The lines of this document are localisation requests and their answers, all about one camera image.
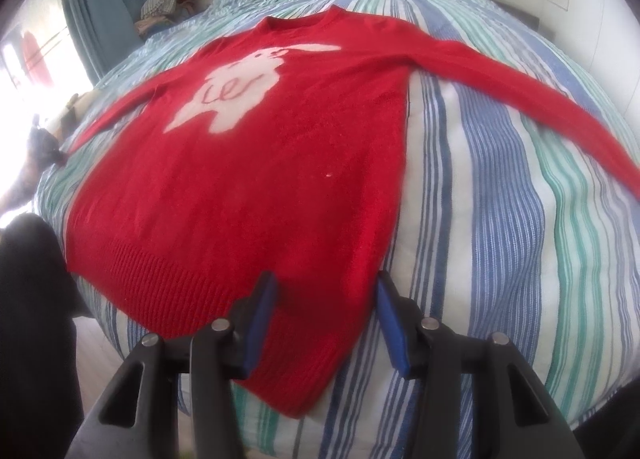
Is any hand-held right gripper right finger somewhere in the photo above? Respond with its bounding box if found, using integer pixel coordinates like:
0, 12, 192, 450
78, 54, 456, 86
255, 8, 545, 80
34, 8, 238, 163
376, 271, 585, 459

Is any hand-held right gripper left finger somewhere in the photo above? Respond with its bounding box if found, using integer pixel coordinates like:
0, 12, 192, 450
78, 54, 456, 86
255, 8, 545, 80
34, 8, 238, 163
66, 271, 279, 459

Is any pile of folded clothes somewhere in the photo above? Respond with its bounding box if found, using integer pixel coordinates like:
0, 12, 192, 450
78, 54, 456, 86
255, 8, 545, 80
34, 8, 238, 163
134, 0, 200, 34

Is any person's dark trouser leg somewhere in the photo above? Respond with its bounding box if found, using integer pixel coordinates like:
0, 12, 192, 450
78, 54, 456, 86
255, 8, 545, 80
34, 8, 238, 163
0, 214, 86, 459

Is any red sweater with white figure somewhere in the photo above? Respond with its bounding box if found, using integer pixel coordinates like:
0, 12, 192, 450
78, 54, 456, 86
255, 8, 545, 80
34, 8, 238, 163
64, 6, 640, 238

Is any striped bed sheet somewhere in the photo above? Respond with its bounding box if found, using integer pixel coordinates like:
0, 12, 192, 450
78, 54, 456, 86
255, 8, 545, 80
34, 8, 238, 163
36, 0, 640, 459

